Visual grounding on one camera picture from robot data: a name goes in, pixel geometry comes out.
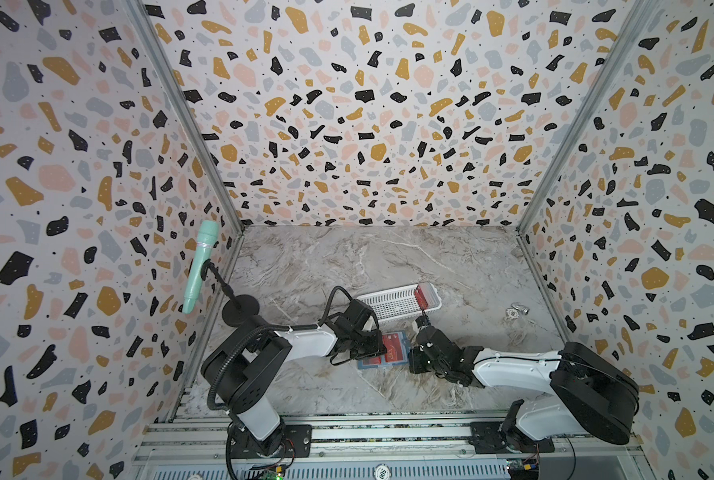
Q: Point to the stack of red cards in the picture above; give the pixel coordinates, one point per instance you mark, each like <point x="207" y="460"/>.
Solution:
<point x="421" y="298"/>

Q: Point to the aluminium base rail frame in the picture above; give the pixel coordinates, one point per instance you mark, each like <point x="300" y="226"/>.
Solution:
<point x="392" y="446"/>

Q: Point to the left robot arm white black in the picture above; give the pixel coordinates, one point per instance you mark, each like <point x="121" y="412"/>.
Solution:
<point x="246" y="364"/>

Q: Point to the small silver metal object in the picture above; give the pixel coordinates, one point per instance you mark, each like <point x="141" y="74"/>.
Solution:
<point x="516" y="311"/>

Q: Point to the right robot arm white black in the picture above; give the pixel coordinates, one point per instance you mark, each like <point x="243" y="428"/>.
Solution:
<point x="581" y="393"/>

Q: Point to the black microphone stand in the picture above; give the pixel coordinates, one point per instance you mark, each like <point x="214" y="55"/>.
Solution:
<point x="238" y="307"/>

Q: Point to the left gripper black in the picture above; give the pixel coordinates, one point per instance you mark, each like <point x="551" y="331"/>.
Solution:
<point x="378" y="349"/>

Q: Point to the mint green microphone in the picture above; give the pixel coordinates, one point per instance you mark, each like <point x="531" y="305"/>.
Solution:
<point x="206" y="239"/>

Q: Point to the white plastic mesh basket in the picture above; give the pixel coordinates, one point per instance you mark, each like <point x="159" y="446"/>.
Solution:
<point x="398" y="303"/>

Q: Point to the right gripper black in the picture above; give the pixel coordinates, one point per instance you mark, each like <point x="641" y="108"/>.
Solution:
<point x="426" y="346"/>

